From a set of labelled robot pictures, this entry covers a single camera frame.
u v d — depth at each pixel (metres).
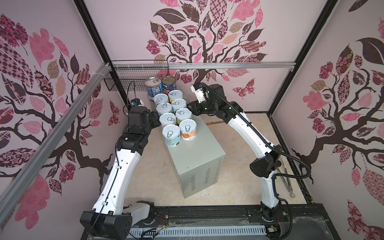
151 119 0.62
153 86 0.71
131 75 0.95
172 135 0.58
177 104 0.70
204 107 0.65
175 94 0.74
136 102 0.57
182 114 0.66
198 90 0.65
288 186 0.82
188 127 0.60
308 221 0.73
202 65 0.94
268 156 0.49
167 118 0.63
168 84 0.73
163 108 0.68
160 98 0.72
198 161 0.57
